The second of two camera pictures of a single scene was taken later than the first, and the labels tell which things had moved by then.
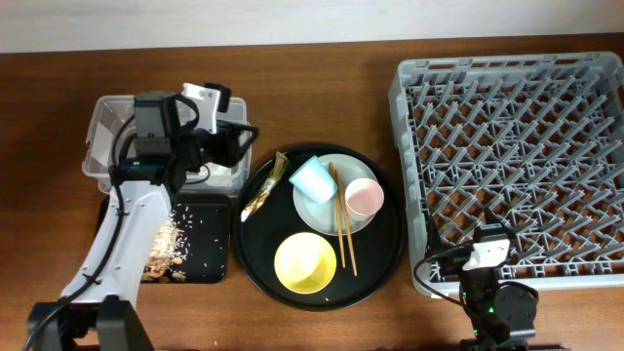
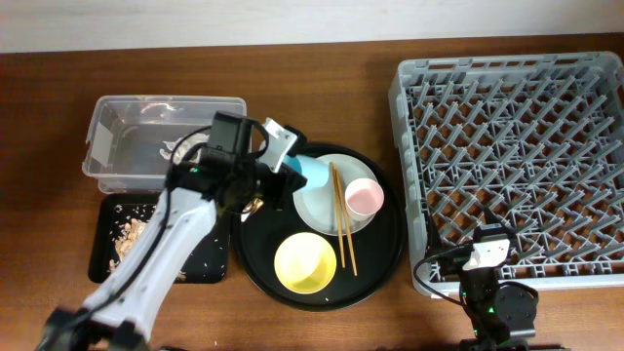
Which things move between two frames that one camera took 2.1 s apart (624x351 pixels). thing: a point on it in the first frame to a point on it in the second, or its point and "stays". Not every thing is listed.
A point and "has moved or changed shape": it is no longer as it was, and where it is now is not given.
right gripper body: x=451 y=262 stays
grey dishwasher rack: x=530 y=143 stays
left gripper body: x=220 y=147 to x=273 y=187
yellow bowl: x=305 y=262 stays
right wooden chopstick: x=337 y=175 stays
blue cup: x=313 y=180 has moved or changed shape
